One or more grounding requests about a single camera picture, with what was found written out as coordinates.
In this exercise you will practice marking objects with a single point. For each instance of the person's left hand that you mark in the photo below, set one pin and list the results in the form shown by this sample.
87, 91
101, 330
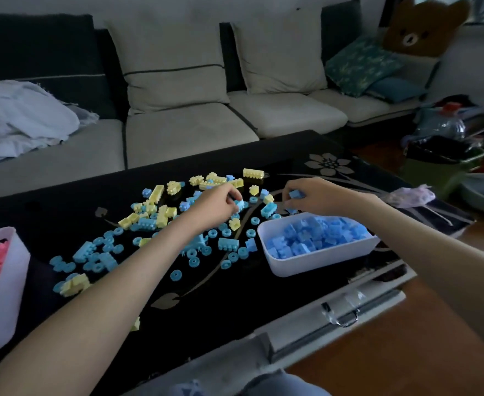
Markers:
213, 208

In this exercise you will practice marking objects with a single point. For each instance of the person's right forearm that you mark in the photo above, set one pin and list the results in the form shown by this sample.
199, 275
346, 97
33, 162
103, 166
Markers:
444, 259

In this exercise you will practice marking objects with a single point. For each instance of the green trash bin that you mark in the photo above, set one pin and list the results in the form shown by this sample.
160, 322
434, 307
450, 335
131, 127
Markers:
440, 175

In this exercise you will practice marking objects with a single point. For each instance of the blue cushion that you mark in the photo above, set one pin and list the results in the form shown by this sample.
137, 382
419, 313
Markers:
396, 89

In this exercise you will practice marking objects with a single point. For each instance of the crumpled white cloth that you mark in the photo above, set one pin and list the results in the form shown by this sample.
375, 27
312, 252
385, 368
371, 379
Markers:
23, 119

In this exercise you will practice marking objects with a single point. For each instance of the lavender plastic bag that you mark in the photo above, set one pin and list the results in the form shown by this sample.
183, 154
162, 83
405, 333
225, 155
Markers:
409, 196

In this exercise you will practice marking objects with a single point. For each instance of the teal patterned cushion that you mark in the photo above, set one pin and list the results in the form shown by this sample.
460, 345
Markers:
361, 65

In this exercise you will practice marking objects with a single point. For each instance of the pile of colorful blocks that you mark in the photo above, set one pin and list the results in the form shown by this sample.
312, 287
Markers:
151, 218

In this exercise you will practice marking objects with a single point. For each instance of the clear bottle red cap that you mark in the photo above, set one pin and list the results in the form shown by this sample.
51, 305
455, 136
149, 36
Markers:
442, 123

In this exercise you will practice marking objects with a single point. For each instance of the person's right hand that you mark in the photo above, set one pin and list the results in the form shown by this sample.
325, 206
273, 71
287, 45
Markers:
328, 197

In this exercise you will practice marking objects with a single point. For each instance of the person's left leg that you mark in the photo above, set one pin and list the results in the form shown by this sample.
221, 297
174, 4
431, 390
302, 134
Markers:
188, 388

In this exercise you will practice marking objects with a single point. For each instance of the brown bear plush cushion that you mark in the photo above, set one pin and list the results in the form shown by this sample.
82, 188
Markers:
425, 28

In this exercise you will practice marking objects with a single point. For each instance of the beige back cushion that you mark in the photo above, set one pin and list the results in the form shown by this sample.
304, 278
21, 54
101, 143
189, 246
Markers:
172, 90
281, 53

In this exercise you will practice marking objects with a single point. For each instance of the person's leg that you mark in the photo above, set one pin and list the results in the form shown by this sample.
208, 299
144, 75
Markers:
283, 385
188, 388

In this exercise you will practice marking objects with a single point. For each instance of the black glass coffee table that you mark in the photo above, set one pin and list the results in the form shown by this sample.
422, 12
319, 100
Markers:
233, 309

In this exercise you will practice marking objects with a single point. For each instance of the grey sofa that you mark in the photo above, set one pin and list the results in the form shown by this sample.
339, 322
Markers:
188, 136

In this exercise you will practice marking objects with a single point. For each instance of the person's left forearm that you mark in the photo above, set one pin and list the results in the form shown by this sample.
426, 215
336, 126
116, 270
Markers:
85, 313

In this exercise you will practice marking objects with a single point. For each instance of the dark grey back cushion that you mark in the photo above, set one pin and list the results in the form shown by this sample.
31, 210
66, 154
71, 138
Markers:
341, 24

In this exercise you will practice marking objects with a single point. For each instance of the person's right leg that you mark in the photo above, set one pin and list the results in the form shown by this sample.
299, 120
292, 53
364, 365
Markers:
283, 385

